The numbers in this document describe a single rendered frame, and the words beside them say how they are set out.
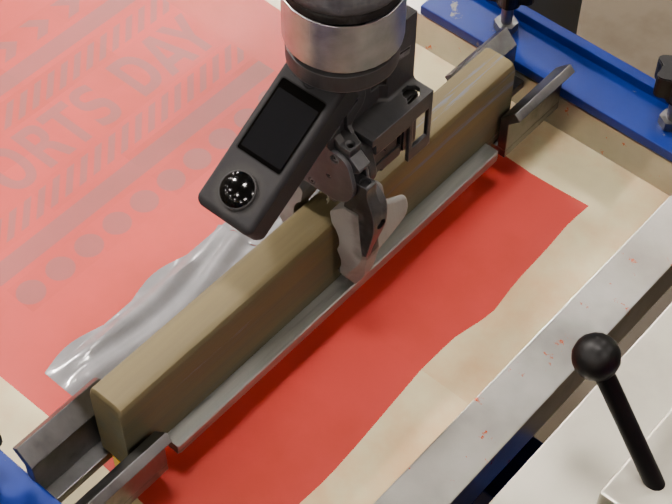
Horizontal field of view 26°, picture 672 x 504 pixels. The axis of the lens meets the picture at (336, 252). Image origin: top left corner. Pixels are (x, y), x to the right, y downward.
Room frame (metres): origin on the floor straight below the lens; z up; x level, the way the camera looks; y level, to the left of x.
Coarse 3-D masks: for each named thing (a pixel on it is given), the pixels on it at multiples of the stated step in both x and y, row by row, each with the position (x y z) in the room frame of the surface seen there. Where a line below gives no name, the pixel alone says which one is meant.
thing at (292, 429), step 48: (144, 240) 0.69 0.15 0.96; (192, 240) 0.69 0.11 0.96; (0, 288) 0.64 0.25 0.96; (96, 288) 0.64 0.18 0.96; (0, 336) 0.60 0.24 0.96; (48, 336) 0.60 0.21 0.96; (336, 336) 0.60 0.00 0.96; (48, 384) 0.56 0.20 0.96; (288, 384) 0.56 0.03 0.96; (336, 384) 0.56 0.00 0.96; (384, 384) 0.56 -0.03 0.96; (240, 432) 0.52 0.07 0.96; (288, 432) 0.52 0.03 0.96; (336, 432) 0.52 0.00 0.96; (192, 480) 0.48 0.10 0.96; (240, 480) 0.48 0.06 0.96; (288, 480) 0.48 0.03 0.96
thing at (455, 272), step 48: (0, 0) 0.95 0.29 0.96; (48, 0) 0.95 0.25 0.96; (192, 0) 0.95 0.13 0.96; (240, 0) 0.95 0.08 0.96; (240, 48) 0.89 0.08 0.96; (192, 192) 0.73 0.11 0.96; (480, 192) 0.73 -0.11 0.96; (528, 192) 0.73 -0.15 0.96; (432, 240) 0.69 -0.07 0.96; (480, 240) 0.69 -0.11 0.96; (528, 240) 0.69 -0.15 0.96; (384, 288) 0.64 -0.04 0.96; (432, 288) 0.64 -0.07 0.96; (480, 288) 0.64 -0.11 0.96; (384, 336) 0.60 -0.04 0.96; (432, 336) 0.60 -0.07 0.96
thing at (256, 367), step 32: (480, 160) 0.73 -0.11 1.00; (448, 192) 0.70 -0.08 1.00; (416, 224) 0.67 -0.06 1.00; (384, 256) 0.64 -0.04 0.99; (352, 288) 0.61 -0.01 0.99; (320, 320) 0.59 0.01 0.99; (256, 352) 0.56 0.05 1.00; (288, 352) 0.56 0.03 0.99; (224, 384) 0.53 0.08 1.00; (192, 416) 0.51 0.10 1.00
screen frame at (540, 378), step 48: (432, 48) 0.89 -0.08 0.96; (624, 144) 0.76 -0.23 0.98; (624, 288) 0.62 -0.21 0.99; (576, 336) 0.57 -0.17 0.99; (624, 336) 0.60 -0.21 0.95; (528, 384) 0.53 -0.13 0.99; (576, 384) 0.55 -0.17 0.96; (480, 432) 0.50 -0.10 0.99; (528, 432) 0.51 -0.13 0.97; (432, 480) 0.46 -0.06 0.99; (480, 480) 0.47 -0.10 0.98
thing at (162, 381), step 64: (512, 64) 0.77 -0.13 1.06; (448, 128) 0.71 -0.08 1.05; (320, 192) 0.65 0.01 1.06; (384, 192) 0.66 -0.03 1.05; (256, 256) 0.59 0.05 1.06; (320, 256) 0.61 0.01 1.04; (192, 320) 0.54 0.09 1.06; (256, 320) 0.56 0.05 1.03; (128, 384) 0.49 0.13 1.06; (192, 384) 0.51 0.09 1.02; (128, 448) 0.47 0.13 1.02
